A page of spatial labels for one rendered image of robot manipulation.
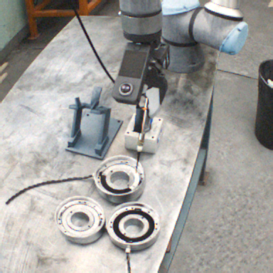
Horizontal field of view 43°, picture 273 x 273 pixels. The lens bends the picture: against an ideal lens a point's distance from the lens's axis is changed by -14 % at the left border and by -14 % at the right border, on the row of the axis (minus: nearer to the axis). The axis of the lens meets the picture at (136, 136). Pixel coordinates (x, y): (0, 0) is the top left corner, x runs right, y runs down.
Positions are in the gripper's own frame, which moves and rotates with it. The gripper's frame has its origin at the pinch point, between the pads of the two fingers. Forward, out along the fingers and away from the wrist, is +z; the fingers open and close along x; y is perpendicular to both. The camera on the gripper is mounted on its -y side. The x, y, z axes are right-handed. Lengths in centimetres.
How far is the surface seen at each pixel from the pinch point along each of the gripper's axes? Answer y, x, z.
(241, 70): 157, -13, 94
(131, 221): -18.2, -3.3, 11.3
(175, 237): 11, -6, 69
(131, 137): 1.2, 3.6, 9.0
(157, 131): 4.1, -1.3, 8.6
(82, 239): -26.7, 3.7, 9.6
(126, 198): -13.5, -0.7, 10.4
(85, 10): 163, 105, 65
